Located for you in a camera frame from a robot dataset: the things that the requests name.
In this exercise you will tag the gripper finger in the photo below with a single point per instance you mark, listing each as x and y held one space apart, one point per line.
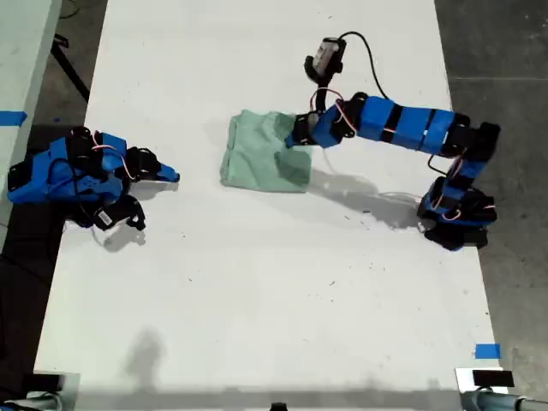
292 140
169 172

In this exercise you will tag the pale green t-shirt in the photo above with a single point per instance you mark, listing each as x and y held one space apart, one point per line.
252 158

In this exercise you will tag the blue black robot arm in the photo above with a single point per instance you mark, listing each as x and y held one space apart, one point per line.
55 175
411 124

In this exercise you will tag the black stand leg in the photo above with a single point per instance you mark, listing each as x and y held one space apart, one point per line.
70 73

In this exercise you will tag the long blue tape strip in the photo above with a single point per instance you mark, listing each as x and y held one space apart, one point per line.
13 117

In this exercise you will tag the pale green white bench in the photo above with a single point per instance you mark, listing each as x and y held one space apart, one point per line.
21 43

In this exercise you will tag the small black box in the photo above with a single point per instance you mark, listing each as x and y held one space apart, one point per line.
492 378
45 382

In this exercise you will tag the small black round object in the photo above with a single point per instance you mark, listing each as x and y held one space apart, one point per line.
278 407

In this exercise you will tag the pale green bundle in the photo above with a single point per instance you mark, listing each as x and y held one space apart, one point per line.
30 403

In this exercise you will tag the short blue tape strip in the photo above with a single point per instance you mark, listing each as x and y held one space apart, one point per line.
488 351

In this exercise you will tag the grey green tube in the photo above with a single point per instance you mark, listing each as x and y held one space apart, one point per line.
501 401

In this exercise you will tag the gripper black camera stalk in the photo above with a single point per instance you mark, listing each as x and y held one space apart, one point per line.
137 210
314 75

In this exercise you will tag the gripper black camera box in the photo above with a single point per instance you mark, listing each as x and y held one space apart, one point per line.
107 217
329 53

